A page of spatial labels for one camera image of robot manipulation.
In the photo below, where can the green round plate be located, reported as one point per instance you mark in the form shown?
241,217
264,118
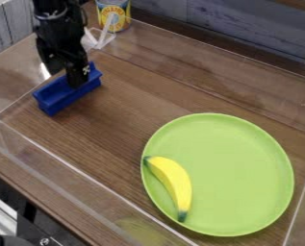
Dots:
240,170

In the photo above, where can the blue plastic block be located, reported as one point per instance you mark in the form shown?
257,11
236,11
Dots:
56,95

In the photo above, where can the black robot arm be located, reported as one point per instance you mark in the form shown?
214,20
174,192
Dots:
56,6

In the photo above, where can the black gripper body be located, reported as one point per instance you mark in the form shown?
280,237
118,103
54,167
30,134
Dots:
59,32

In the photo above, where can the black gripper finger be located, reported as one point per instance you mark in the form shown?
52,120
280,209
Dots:
77,72

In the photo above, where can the yellow labelled tin can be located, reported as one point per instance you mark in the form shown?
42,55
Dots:
115,10

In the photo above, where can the yellow toy banana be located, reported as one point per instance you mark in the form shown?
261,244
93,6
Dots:
175,180

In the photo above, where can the black device with knob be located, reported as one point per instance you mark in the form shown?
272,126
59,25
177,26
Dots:
39,238

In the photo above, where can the clear acrylic enclosure wall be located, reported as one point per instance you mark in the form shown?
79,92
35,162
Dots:
74,162

